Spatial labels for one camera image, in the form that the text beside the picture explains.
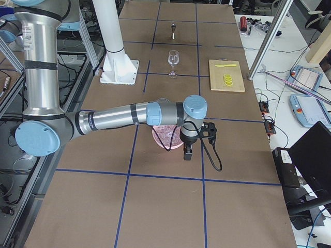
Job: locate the far blue teach pendant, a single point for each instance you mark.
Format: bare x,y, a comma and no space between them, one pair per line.
305,78

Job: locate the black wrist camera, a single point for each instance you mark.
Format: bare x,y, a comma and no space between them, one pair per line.
208,130

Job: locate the steel jigger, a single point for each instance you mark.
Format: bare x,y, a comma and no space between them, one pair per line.
173,28

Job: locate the near blue teach pendant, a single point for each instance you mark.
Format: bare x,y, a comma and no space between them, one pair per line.
309,110

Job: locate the pink bowl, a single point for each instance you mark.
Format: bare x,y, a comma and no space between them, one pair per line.
165,142

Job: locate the clear wine glass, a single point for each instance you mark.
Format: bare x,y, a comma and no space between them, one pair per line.
173,60

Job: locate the clear ice cube pile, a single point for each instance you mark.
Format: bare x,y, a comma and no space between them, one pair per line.
168,135

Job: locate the white column mount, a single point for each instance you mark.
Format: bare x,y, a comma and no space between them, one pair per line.
118,68

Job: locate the bamboo cutting board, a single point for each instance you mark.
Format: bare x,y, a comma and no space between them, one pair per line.
216,76

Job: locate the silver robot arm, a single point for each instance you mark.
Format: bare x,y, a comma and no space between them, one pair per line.
46,126

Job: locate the lemon slice four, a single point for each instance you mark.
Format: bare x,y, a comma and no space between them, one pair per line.
228,85

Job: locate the black box device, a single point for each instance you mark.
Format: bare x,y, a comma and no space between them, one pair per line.
285,168

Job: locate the yellow plastic knife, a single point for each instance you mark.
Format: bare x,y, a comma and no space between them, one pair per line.
225,65

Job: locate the black laptop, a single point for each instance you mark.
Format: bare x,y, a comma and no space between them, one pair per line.
311,156

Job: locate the red cylinder bottle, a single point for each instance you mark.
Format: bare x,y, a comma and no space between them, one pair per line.
243,24

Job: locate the aluminium frame post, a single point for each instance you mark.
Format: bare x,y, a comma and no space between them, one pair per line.
270,35

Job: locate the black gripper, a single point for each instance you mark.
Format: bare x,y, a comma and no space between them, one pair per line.
188,142

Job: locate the blue teach pendant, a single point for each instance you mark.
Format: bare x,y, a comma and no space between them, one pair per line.
309,110
305,78

